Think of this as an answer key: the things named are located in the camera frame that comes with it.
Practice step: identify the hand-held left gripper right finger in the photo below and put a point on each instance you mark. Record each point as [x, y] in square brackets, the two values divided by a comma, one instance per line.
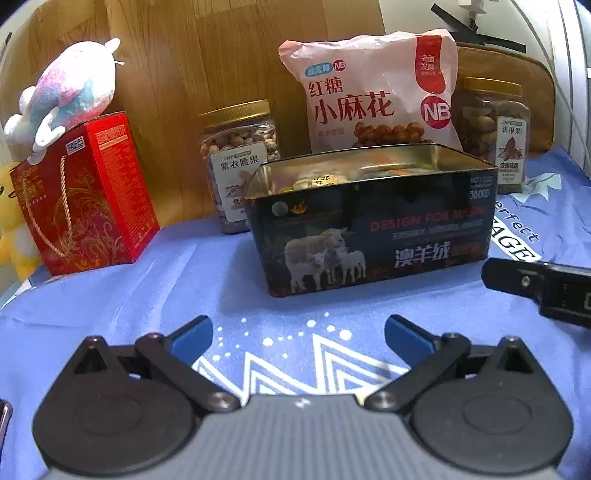
[406, 334]

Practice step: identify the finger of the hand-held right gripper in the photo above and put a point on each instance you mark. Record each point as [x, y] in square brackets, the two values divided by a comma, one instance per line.
[512, 277]

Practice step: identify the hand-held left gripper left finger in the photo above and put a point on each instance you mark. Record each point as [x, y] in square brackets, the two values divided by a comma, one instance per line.
[194, 334]

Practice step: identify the dark tin box sheep print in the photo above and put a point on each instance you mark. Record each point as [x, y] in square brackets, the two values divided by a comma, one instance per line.
[369, 240]

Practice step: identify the clear packet with brown cake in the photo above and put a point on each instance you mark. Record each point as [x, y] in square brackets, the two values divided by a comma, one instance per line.
[385, 170]

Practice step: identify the white pudding cup yellow lid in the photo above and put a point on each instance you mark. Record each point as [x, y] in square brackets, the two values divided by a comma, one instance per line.
[318, 181]

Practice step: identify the blue printed cloth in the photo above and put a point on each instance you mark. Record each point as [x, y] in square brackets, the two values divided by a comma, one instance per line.
[138, 300]

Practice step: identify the clear nut jar gold lid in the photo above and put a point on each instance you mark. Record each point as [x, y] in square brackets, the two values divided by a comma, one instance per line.
[498, 134]
[240, 161]

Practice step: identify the yellow plush toy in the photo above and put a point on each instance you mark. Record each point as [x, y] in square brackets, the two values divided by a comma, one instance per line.
[14, 240]

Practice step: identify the dark flat device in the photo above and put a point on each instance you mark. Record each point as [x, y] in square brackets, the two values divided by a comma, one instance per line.
[4, 422]

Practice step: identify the pink snack bag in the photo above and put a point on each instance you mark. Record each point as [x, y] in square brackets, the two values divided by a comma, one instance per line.
[364, 92]

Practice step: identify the black bar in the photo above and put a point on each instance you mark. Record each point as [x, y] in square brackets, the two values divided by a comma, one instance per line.
[461, 25]

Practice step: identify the pastel plush toy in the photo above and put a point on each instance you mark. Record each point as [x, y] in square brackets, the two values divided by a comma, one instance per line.
[69, 92]

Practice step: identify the wooden board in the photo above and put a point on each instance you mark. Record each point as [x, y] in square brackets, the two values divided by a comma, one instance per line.
[198, 55]

